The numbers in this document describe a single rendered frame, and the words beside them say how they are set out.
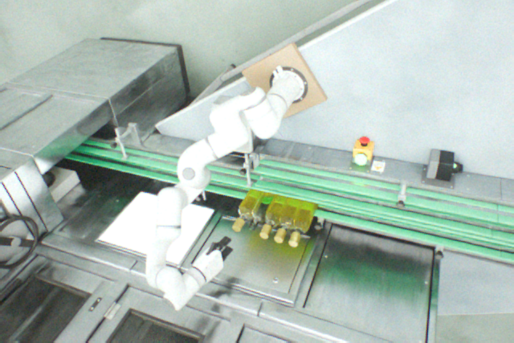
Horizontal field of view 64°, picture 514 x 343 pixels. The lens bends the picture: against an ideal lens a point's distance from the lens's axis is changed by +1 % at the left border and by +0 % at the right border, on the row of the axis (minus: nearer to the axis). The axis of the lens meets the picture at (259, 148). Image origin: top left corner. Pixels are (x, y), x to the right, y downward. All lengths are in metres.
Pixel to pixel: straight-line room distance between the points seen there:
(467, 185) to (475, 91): 0.34
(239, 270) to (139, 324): 0.41
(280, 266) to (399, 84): 0.81
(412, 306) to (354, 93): 0.79
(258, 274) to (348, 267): 0.36
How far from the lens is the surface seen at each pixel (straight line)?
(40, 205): 2.03
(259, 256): 1.69
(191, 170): 1.34
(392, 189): 1.59
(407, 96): 1.55
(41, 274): 1.98
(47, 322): 1.82
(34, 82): 2.61
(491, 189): 1.67
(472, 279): 2.14
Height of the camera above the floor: 2.11
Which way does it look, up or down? 47 degrees down
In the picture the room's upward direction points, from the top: 147 degrees counter-clockwise
